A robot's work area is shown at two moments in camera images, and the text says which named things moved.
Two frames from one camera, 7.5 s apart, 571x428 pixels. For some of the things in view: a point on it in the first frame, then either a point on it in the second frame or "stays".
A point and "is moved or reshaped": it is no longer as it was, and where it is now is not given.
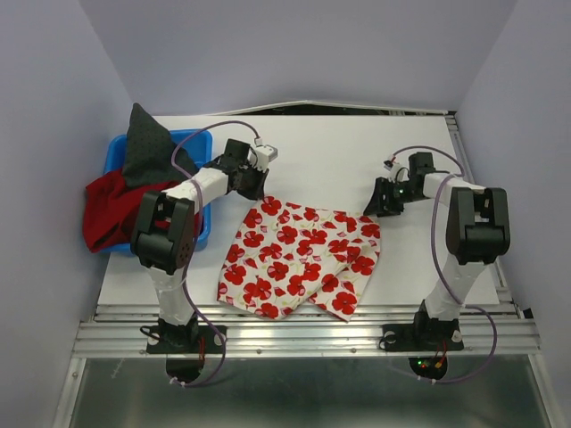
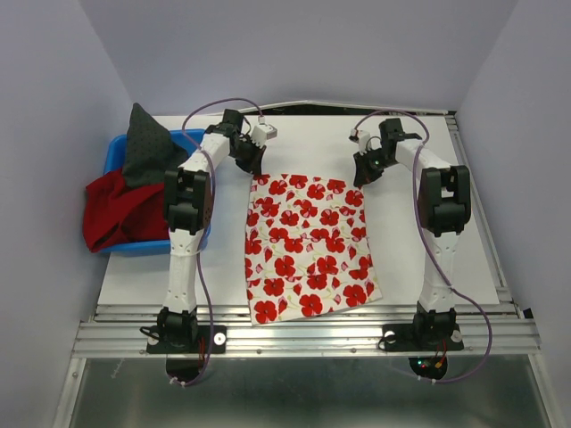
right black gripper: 377,206 → 362,174
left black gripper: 258,192 → 253,165
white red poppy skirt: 281,256 is moved or reshaped
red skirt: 111,209 stays
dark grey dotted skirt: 151,154 stays
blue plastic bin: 199,144 stays
